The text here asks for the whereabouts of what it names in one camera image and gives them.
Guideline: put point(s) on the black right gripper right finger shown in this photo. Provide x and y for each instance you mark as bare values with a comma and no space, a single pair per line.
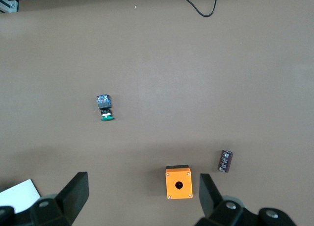
213,206

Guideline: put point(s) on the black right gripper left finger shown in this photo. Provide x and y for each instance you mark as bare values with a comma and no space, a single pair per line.
73,199

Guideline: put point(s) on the white drawer cabinet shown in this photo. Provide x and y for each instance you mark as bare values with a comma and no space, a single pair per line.
17,196

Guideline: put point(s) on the small black block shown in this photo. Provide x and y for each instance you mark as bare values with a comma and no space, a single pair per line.
225,161

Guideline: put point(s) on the orange button enclosure box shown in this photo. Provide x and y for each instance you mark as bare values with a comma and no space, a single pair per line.
179,177

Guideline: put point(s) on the green push button switch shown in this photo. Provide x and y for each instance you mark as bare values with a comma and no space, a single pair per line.
104,104

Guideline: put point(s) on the aluminium frame profile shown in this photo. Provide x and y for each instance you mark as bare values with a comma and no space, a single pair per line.
8,3

